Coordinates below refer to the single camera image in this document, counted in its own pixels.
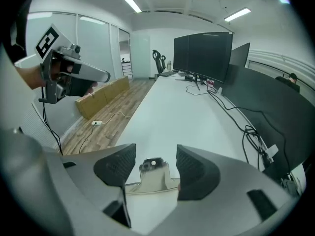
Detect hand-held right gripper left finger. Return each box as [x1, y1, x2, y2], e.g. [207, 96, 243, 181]
[44, 143, 137, 229]

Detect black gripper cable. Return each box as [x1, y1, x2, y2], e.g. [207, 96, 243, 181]
[41, 86, 63, 156]

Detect long ceiling light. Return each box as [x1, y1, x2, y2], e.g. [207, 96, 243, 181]
[223, 7, 252, 22]
[119, 0, 143, 13]

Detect black office chair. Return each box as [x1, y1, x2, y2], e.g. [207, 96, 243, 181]
[152, 49, 167, 74]

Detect large black monitor back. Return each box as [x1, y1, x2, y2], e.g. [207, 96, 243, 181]
[220, 63, 315, 180]

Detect thick black monitor cables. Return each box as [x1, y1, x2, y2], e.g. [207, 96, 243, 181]
[207, 88, 291, 174]

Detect white floor cable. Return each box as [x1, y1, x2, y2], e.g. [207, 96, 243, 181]
[101, 111, 132, 125]

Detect shiny metal clip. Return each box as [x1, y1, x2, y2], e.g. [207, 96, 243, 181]
[125, 157, 182, 194]

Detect person's left forearm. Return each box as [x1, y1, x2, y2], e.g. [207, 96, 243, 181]
[14, 64, 48, 91]

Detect white drawer cabinet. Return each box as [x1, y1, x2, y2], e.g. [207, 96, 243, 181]
[121, 61, 134, 76]

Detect black floor cable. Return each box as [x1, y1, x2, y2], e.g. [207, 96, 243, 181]
[78, 124, 96, 154]

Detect thin black desk cable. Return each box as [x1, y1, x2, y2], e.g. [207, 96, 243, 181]
[185, 79, 210, 97]

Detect person's left hand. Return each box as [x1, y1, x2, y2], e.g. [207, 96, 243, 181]
[58, 61, 98, 97]

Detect long cardboard box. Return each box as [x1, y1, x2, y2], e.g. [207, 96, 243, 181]
[74, 75, 130, 120]

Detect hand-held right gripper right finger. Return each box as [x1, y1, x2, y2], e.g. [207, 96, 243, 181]
[176, 144, 300, 236]

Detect wide black monitor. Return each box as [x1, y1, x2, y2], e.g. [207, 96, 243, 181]
[188, 31, 233, 91]

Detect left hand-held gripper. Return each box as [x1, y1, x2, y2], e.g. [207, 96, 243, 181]
[34, 23, 111, 106]

